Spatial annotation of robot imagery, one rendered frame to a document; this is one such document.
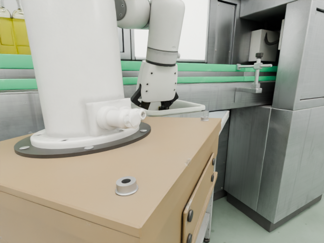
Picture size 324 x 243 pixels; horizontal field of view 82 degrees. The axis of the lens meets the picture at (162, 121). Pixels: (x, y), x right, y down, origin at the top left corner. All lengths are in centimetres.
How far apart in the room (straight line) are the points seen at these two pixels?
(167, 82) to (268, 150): 84
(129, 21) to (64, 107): 28
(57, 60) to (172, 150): 14
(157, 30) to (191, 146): 32
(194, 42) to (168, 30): 61
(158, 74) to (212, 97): 47
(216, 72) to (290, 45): 38
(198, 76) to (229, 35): 49
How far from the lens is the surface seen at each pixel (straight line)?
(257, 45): 137
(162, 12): 44
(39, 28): 23
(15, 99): 55
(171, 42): 45
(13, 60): 57
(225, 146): 137
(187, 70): 81
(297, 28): 112
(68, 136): 22
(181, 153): 16
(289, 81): 110
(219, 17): 123
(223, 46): 124
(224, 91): 94
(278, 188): 124
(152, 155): 16
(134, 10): 44
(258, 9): 126
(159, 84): 48
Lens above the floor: 92
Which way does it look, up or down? 14 degrees down
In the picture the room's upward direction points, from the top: straight up
